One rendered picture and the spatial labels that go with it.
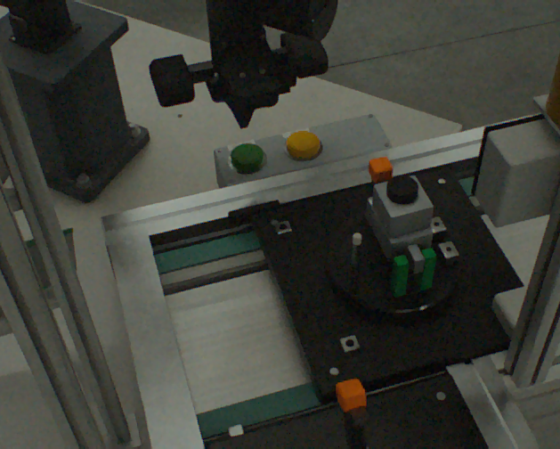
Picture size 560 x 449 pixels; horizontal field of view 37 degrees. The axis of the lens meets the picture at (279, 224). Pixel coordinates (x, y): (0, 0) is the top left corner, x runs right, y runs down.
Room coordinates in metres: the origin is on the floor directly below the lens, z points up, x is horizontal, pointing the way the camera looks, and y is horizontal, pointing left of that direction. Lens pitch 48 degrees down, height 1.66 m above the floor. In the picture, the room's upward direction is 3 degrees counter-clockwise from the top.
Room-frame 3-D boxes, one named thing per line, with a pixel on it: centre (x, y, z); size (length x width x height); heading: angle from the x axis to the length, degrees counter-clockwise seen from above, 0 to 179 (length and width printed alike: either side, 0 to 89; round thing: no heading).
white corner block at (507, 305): (0.48, -0.24, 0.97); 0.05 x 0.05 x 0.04; 15
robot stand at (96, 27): (0.87, 0.27, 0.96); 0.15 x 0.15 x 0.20; 59
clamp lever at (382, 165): (0.59, -0.11, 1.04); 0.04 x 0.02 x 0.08; 15
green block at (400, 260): (0.50, -0.11, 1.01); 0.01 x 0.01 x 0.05; 15
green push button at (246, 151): (0.73, 0.03, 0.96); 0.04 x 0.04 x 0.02
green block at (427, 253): (0.51, -0.14, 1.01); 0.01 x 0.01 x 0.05; 15
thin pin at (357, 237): (0.51, -0.07, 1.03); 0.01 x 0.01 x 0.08; 15
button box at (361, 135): (0.75, -0.03, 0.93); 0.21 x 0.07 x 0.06; 105
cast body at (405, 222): (0.54, -0.12, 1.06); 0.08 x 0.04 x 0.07; 15
